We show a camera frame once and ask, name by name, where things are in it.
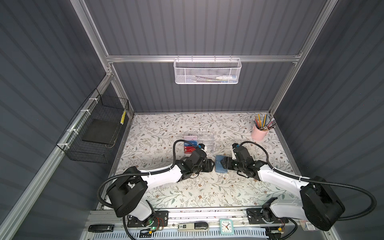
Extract blue leather card holder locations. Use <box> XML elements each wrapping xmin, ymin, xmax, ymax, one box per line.
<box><xmin>215</xmin><ymin>155</ymin><xmax>228</xmax><ymax>174</ymax></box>

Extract clear acrylic organizer box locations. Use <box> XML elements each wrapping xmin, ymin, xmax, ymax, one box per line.
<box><xmin>183</xmin><ymin>132</ymin><xmax>215</xmax><ymax>154</ymax></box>

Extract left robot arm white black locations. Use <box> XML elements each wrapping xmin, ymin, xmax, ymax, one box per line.
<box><xmin>107</xmin><ymin>148</ymin><xmax>215</xmax><ymax>226</ymax></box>

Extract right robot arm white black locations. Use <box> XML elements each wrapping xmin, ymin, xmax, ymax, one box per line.
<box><xmin>220</xmin><ymin>145</ymin><xmax>345</xmax><ymax>231</ymax></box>

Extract red card in organizer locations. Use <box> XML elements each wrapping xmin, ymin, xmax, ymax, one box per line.
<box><xmin>184</xmin><ymin>146</ymin><xmax>196</xmax><ymax>154</ymax></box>

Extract blue card in organizer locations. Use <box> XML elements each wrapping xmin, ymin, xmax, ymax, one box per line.
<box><xmin>184</xmin><ymin>141</ymin><xmax>198</xmax><ymax>147</ymax></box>

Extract pink card in organizer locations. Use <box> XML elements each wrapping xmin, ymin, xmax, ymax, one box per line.
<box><xmin>184</xmin><ymin>135</ymin><xmax>198</xmax><ymax>141</ymax></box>

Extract pink pencil cup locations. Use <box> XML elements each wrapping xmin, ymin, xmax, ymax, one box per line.
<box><xmin>251</xmin><ymin>125</ymin><xmax>269</xmax><ymax>142</ymax></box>

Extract coloured pencils in cup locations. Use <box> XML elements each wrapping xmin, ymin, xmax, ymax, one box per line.
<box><xmin>254</xmin><ymin>114</ymin><xmax>277</xmax><ymax>131</ymax></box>

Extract floral patterned table mat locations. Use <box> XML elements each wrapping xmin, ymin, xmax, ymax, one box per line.
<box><xmin>116</xmin><ymin>113</ymin><xmax>296</xmax><ymax>208</ymax></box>

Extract small teal desk clock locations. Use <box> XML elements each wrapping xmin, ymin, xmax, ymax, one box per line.
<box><xmin>220</xmin><ymin>219</ymin><xmax>234</xmax><ymax>235</ymax></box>

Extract yellow tag on basket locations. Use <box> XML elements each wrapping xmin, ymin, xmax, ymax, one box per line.
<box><xmin>120</xmin><ymin>110</ymin><xmax>127</xmax><ymax>125</ymax></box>

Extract pens in white basket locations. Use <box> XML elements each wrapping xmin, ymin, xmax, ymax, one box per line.
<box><xmin>195</xmin><ymin>75</ymin><xmax>238</xmax><ymax>83</ymax></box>

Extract small clear packet with label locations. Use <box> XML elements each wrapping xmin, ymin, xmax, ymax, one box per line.
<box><xmin>300</xmin><ymin>220</ymin><xmax>317</xmax><ymax>232</ymax></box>

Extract black flat pad in basket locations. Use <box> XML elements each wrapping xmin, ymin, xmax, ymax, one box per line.
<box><xmin>82</xmin><ymin>119</ymin><xmax>119</xmax><ymax>145</ymax></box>

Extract black stapler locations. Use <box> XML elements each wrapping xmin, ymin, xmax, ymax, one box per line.
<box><xmin>88</xmin><ymin>224</ymin><xmax>115</xmax><ymax>233</ymax></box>

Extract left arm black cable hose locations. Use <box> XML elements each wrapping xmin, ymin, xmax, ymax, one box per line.
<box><xmin>96</xmin><ymin>139</ymin><xmax>199</xmax><ymax>240</ymax></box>

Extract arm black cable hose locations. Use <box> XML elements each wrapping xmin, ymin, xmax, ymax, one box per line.
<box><xmin>239</xmin><ymin>140</ymin><xmax>377</xmax><ymax>240</ymax></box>
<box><xmin>96</xmin><ymin>139</ymin><xmax>199</xmax><ymax>240</ymax></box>

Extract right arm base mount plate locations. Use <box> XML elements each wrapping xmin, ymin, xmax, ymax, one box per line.
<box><xmin>246</xmin><ymin>208</ymin><xmax>289</xmax><ymax>225</ymax></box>

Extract silver black device on rail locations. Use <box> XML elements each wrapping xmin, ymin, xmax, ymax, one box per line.
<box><xmin>178</xmin><ymin>222</ymin><xmax>210</xmax><ymax>232</ymax></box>

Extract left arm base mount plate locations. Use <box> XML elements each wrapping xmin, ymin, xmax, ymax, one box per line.
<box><xmin>127</xmin><ymin>211</ymin><xmax>169</xmax><ymax>229</ymax></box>

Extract white wire mesh basket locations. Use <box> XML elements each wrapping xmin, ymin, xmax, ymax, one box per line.
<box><xmin>173</xmin><ymin>57</ymin><xmax>242</xmax><ymax>85</ymax></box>

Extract black wire wall basket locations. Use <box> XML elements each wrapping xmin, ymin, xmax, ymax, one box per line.
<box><xmin>57</xmin><ymin>90</ymin><xmax>130</xmax><ymax>164</ymax></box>

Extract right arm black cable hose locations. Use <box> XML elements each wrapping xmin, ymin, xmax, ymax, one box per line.
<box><xmin>239</xmin><ymin>140</ymin><xmax>377</xmax><ymax>240</ymax></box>

